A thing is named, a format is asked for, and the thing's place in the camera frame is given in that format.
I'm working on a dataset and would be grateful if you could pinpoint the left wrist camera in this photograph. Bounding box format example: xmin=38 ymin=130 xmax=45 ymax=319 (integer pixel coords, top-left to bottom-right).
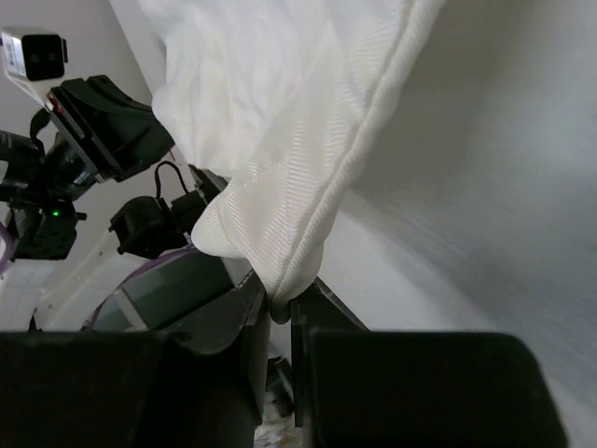
xmin=1 ymin=26 xmax=68 ymax=111

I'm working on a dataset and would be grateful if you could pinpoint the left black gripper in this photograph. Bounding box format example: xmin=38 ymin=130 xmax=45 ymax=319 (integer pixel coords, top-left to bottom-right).
xmin=1 ymin=75 xmax=174 ymax=261

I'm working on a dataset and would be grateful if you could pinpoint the white pleated skirt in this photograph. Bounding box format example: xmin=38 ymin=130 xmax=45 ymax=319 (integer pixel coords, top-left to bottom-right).
xmin=140 ymin=1 xmax=442 ymax=323

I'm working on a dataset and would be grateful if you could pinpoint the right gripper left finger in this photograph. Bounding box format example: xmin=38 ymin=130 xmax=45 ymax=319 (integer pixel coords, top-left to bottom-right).
xmin=1 ymin=273 xmax=270 ymax=447

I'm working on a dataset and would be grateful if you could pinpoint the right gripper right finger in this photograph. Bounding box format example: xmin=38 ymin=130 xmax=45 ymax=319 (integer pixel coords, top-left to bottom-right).
xmin=290 ymin=286 xmax=569 ymax=447

